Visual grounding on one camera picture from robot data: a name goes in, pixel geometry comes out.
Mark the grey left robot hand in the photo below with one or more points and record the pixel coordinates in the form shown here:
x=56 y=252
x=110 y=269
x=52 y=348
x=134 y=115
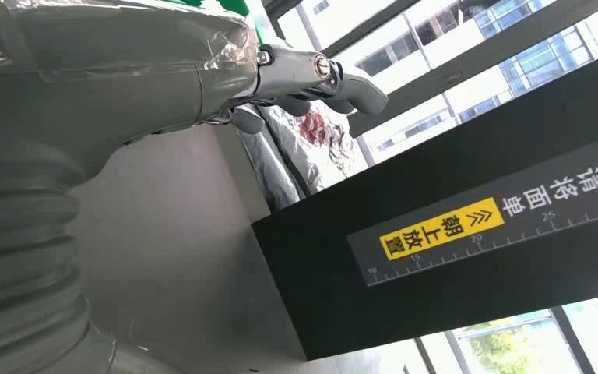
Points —
x=98 y=67

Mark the dark window frame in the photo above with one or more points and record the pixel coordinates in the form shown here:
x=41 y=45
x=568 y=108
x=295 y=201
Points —
x=464 y=62

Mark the ruler label with yellow patch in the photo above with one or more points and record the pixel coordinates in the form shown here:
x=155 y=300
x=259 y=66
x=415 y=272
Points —
x=484 y=227

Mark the grey parcel bag red print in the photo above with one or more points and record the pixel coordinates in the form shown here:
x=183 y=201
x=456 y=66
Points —
x=319 y=149

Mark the black scanner column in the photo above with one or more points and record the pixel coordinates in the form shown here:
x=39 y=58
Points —
x=433 y=175

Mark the dark scanner base plate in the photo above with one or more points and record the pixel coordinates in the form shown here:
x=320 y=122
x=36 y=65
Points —
x=175 y=248

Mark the dark grey parcel bag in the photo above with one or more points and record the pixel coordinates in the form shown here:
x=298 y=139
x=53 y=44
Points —
x=273 y=175

